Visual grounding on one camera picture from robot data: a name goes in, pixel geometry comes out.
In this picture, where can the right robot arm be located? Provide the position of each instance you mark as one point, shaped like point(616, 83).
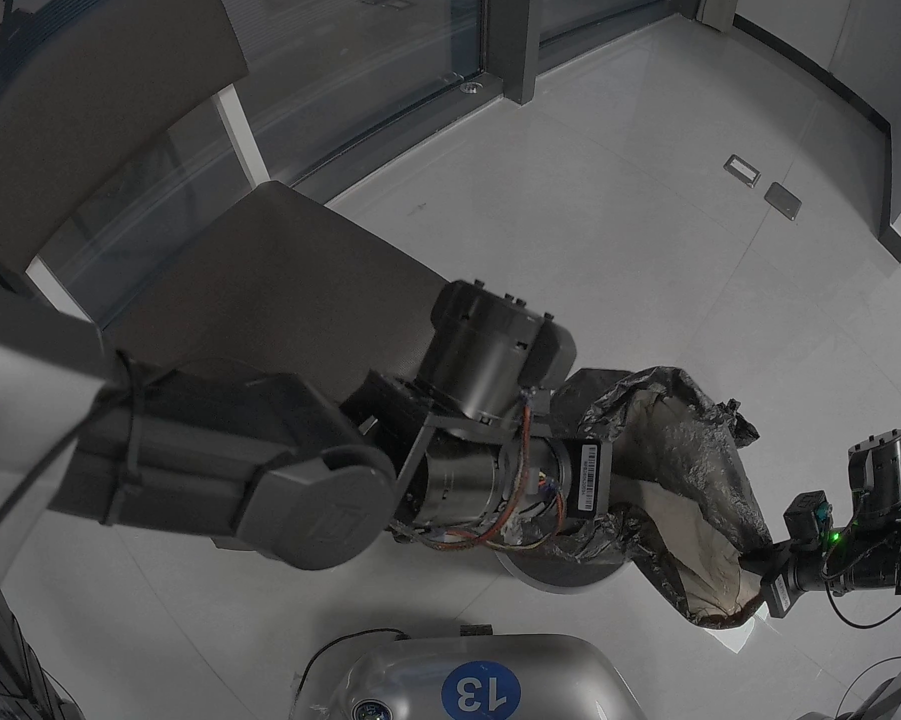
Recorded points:
point(882, 469)

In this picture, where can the grey padded chair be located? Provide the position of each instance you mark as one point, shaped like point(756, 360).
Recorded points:
point(83, 102)

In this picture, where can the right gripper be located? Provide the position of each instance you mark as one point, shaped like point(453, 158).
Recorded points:
point(855, 574)

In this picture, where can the white trash bin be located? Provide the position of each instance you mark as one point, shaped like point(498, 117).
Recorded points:
point(563, 578)

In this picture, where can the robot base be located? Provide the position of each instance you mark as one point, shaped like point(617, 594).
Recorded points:
point(420, 672)

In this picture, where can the black plastic bag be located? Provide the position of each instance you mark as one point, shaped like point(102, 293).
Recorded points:
point(690, 462)

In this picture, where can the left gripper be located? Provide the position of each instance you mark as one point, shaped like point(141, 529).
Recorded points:
point(465, 481)

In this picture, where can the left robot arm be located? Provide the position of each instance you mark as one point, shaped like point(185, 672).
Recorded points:
point(195, 462)

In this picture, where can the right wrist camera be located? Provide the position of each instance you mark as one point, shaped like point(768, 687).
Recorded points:
point(807, 518)

